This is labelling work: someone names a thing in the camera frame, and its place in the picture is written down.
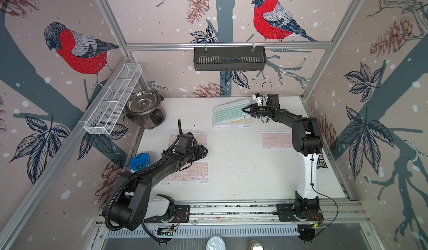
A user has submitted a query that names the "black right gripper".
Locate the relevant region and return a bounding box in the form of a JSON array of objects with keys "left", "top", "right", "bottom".
[{"left": 243, "top": 103, "right": 272, "bottom": 118}]

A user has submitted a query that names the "pink keyboard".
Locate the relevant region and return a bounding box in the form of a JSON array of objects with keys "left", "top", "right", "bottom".
[
  {"left": 168, "top": 129, "right": 208, "bottom": 148},
  {"left": 260, "top": 128, "right": 293, "bottom": 150},
  {"left": 161, "top": 157, "right": 210, "bottom": 185}
]

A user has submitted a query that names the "green keyboard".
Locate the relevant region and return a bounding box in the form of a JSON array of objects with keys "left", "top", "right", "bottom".
[{"left": 213, "top": 99, "right": 250, "bottom": 125}]

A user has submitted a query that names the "yellow keyboard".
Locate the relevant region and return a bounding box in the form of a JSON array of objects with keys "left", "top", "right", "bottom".
[{"left": 214, "top": 117, "right": 251, "bottom": 128}]

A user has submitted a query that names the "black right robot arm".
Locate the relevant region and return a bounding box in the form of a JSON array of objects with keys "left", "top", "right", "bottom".
[{"left": 242, "top": 94, "right": 323, "bottom": 219}]

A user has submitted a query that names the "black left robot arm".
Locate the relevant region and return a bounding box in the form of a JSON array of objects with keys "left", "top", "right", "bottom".
[{"left": 102, "top": 132, "right": 208, "bottom": 231}]

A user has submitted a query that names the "black hanging basket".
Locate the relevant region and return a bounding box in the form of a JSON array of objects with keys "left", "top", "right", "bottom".
[{"left": 193, "top": 47, "right": 267, "bottom": 72}]

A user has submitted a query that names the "silver rice cooker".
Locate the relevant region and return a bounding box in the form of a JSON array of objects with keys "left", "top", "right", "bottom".
[{"left": 124, "top": 91, "right": 166, "bottom": 130}]

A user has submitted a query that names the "purple candy bar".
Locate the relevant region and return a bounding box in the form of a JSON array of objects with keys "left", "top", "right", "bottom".
[{"left": 317, "top": 153, "right": 328, "bottom": 169}]

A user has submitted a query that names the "white round lid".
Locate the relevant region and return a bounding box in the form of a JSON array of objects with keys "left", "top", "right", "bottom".
[{"left": 206, "top": 236, "right": 226, "bottom": 250}]

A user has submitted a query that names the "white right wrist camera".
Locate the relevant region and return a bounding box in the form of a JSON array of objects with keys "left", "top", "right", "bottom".
[{"left": 253, "top": 93, "right": 264, "bottom": 106}]

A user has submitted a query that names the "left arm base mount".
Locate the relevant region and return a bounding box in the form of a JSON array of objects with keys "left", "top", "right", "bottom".
[{"left": 143, "top": 194, "right": 190, "bottom": 224}]

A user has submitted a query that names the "aluminium mounting rail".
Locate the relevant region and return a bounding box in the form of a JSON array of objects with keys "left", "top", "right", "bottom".
[{"left": 171, "top": 199, "right": 369, "bottom": 225}]

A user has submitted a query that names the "white wire mesh shelf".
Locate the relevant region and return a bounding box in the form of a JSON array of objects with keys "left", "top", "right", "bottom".
[{"left": 84, "top": 63, "right": 142, "bottom": 135}]

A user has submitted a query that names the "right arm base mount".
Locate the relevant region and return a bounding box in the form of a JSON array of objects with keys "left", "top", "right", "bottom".
[{"left": 273, "top": 191, "right": 324, "bottom": 222}]

